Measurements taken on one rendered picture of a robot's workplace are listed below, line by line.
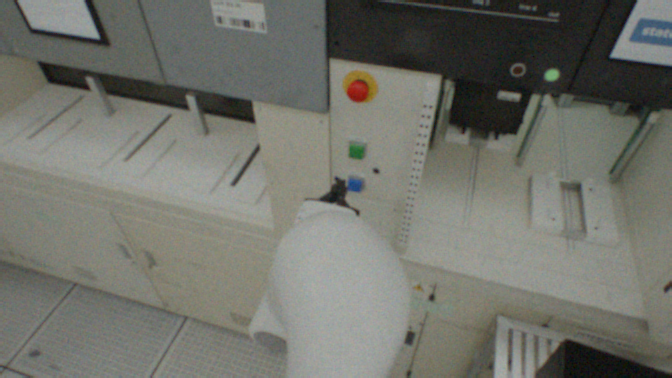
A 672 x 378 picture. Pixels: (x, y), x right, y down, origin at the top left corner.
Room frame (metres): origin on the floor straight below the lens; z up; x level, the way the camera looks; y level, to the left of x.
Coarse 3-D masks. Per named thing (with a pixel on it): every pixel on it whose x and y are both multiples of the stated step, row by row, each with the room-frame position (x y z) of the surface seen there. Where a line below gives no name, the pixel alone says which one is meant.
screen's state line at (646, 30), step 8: (640, 24) 0.57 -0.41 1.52; (648, 24) 0.57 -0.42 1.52; (656, 24) 0.56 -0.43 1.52; (664, 24) 0.56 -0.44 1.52; (640, 32) 0.57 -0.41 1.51; (648, 32) 0.56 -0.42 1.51; (656, 32) 0.56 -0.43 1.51; (664, 32) 0.56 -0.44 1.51; (632, 40) 0.57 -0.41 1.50; (640, 40) 0.57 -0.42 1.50; (648, 40) 0.56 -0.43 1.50; (656, 40) 0.56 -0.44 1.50; (664, 40) 0.56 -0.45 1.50
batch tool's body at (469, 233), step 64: (384, 64) 0.67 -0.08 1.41; (448, 64) 0.64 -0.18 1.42; (512, 64) 0.61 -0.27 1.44; (576, 64) 0.59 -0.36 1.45; (384, 128) 0.67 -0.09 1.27; (576, 128) 1.19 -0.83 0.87; (640, 128) 0.96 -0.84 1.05; (384, 192) 0.67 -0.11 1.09; (448, 192) 0.88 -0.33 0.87; (512, 192) 0.88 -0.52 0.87; (576, 192) 0.88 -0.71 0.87; (640, 192) 0.80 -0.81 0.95; (448, 256) 0.65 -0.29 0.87; (512, 256) 0.65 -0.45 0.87; (576, 256) 0.65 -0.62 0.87; (640, 256) 0.63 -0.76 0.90; (448, 320) 0.60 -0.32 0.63; (576, 320) 0.51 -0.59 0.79; (640, 320) 0.48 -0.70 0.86
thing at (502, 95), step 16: (464, 80) 1.12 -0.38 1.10; (464, 96) 1.12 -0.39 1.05; (480, 96) 1.10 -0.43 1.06; (496, 96) 1.09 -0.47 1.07; (512, 96) 1.08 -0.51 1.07; (528, 96) 1.07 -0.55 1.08; (464, 112) 1.11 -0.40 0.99; (480, 112) 1.10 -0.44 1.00; (496, 112) 1.09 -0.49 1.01; (512, 112) 1.07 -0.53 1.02; (464, 128) 1.13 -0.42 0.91; (480, 128) 1.10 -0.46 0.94; (496, 128) 1.08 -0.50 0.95; (512, 128) 1.07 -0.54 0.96
